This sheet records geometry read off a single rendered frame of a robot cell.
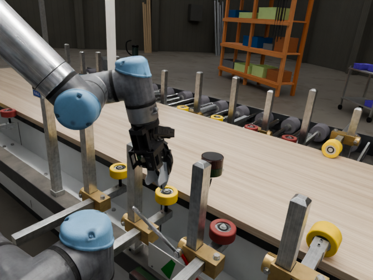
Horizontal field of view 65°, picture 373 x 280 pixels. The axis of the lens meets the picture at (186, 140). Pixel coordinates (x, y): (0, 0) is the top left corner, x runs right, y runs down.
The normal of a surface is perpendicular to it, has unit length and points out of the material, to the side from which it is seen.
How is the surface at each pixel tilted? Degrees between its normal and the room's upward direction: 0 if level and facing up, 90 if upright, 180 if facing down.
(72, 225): 0
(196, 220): 90
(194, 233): 90
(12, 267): 5
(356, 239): 0
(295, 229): 90
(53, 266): 24
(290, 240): 90
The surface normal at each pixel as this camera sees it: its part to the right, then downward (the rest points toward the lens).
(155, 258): -0.62, 0.26
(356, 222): 0.07, -0.92
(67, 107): 0.10, 0.39
